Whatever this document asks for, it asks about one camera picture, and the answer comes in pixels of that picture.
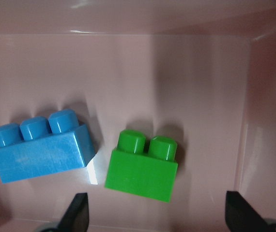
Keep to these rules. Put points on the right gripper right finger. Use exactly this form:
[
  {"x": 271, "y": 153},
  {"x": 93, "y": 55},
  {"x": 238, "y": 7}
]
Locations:
[{"x": 240, "y": 215}]

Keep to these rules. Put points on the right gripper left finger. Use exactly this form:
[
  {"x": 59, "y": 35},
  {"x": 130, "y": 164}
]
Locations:
[{"x": 76, "y": 217}]

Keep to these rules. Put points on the blue toy block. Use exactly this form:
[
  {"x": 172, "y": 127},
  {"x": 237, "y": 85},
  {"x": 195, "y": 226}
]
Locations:
[{"x": 41, "y": 146}]

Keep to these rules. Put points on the green toy block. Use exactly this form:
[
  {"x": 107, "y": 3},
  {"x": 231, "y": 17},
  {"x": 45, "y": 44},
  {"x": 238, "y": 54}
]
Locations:
[{"x": 148, "y": 173}]

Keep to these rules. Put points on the pink plastic box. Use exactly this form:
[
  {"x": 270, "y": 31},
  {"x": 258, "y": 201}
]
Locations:
[{"x": 202, "y": 72}]

